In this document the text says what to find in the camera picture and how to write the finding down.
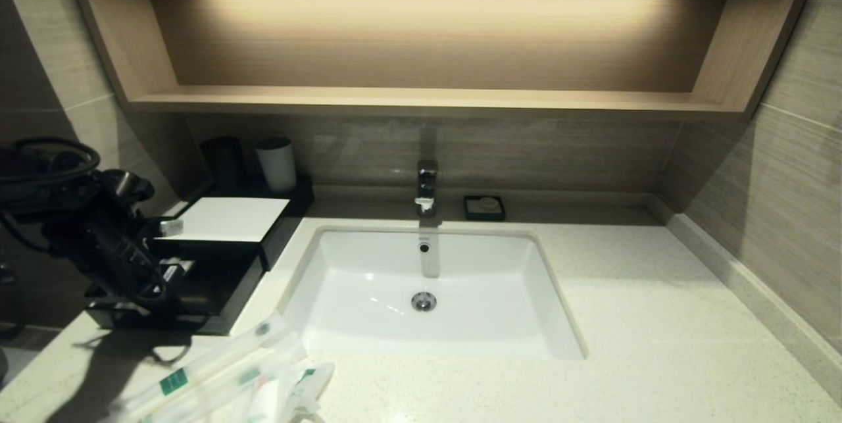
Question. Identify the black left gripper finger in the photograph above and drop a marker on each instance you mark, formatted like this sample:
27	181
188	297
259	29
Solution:
105	302
158	295

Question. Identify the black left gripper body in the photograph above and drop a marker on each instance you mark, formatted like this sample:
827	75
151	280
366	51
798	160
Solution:
112	255

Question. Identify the black amenity box drawer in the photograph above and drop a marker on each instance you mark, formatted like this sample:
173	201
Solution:
217	291

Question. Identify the long packet with green label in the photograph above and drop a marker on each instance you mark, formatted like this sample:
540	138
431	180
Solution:
174	380

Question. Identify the long clear toothbrush packet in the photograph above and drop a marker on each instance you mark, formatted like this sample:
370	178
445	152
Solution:
250	375

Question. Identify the clear bag with white tube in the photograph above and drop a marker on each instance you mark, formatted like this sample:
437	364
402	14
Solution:
309	383

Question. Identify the white paper sheet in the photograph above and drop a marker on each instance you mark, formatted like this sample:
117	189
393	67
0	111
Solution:
230	219

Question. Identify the black cup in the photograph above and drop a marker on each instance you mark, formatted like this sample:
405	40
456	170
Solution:
222	161

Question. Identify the white cup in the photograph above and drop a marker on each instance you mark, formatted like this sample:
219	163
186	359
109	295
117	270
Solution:
276	165

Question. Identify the chrome sink drain stopper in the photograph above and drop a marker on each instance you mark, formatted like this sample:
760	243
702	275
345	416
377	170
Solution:
423	302

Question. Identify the chrome faucet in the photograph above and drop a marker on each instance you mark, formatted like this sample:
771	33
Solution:
427	183

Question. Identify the black soap dish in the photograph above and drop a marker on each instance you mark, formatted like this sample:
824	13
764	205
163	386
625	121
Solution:
468	214

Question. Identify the white sink basin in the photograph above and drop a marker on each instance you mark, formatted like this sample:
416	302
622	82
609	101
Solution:
487	291

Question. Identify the round soap bar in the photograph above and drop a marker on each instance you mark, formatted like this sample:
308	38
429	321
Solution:
487	203

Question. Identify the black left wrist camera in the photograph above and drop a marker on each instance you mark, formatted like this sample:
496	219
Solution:
128	185

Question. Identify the wooden wall shelf niche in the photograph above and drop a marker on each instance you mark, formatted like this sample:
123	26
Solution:
421	48

